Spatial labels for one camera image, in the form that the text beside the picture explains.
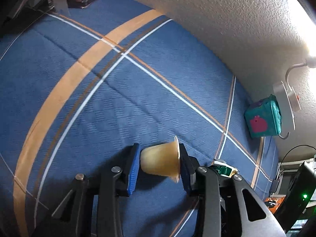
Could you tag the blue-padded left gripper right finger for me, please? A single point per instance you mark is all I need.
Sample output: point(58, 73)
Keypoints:
point(227, 206)

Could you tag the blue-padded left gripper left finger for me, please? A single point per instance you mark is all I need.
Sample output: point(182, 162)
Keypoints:
point(73, 215)

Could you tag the yellow jelly cup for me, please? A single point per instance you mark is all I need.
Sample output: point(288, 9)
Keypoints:
point(162, 160)

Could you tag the orange instant noodle cup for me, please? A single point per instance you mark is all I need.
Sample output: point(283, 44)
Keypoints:
point(273, 203)

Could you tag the black power adapter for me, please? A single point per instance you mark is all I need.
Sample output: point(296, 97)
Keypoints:
point(274, 186)

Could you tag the green white cracker packet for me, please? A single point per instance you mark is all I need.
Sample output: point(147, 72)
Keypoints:
point(223, 169)

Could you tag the teal box with pink hearts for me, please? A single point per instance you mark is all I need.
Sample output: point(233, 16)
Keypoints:
point(264, 118)

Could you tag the white power strip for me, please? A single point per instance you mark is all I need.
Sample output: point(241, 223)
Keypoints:
point(288, 103)

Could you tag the blue plaid tablecloth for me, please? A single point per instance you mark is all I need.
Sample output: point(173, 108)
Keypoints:
point(77, 91)

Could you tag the white gooseneck lamp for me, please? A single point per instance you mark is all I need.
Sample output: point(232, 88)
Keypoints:
point(310, 62)

